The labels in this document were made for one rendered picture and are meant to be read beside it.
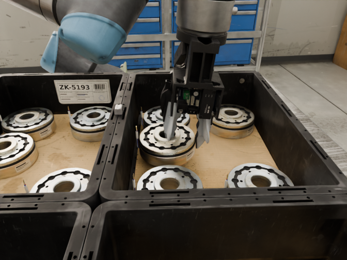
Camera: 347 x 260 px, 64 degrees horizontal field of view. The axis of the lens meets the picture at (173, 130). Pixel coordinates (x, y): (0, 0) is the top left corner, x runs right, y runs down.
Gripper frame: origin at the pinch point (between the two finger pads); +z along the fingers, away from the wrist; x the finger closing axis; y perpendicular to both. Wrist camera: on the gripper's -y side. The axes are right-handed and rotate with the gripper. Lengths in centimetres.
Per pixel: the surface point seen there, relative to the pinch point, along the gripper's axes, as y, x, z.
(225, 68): -197, 55, 54
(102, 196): 19.8, -11.0, -4.9
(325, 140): -24, 44, 13
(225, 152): -1.2, 8.6, 3.4
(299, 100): -190, 129, 77
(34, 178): 5.6, -25.9, 6.6
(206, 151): -1.6, 4.9, 3.7
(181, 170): 7.6, -0.8, 1.1
